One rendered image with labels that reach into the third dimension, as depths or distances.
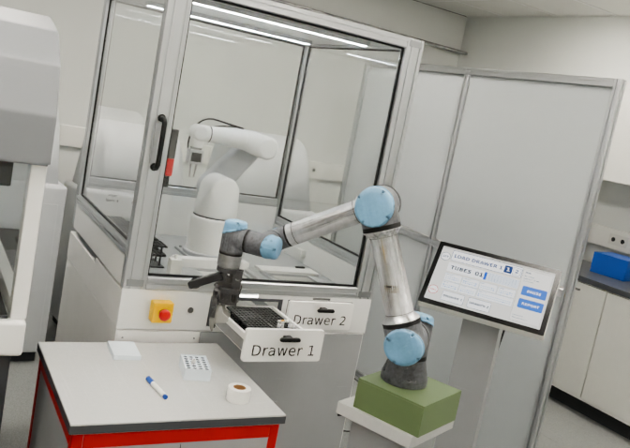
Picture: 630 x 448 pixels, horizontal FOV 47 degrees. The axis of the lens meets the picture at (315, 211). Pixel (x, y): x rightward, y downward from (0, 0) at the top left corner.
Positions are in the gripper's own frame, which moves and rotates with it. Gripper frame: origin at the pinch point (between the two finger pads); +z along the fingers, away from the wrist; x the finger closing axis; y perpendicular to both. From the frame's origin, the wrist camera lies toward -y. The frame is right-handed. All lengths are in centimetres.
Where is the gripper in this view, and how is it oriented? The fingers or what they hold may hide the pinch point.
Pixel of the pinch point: (211, 324)
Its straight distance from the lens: 242.4
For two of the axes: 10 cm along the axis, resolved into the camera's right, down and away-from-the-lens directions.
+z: -1.9, 9.7, 1.4
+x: 0.2, -1.4, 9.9
